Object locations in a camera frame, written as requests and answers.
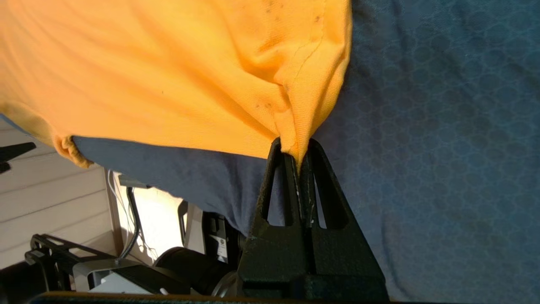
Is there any black base cable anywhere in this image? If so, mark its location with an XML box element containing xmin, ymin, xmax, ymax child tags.
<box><xmin>126</xmin><ymin>186</ymin><xmax>140</xmax><ymax>259</ymax></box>

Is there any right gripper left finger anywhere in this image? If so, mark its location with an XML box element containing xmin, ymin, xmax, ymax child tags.
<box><xmin>237</xmin><ymin>137</ymin><xmax>312</xmax><ymax>288</ymax></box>

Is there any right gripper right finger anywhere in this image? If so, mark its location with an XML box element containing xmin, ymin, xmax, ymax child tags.
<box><xmin>305</xmin><ymin>138</ymin><xmax>387</xmax><ymax>296</ymax></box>

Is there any yellow t-shirt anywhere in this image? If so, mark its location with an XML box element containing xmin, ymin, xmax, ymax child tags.
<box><xmin>0</xmin><ymin>0</ymin><xmax>353</xmax><ymax>169</ymax></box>

